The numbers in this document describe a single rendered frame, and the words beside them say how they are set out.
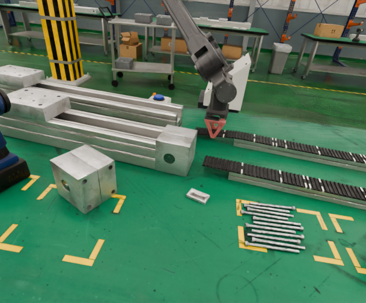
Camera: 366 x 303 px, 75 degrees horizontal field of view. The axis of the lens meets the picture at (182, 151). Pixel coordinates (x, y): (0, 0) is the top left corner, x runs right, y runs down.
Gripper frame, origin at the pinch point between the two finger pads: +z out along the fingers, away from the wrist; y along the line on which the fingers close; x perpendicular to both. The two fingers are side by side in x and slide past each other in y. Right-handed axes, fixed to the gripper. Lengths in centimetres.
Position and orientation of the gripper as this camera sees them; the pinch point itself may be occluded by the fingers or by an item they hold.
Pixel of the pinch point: (214, 132)
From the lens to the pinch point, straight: 83.4
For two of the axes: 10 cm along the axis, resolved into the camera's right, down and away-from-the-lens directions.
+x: 9.6, 1.9, -1.8
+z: -0.7, 8.4, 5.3
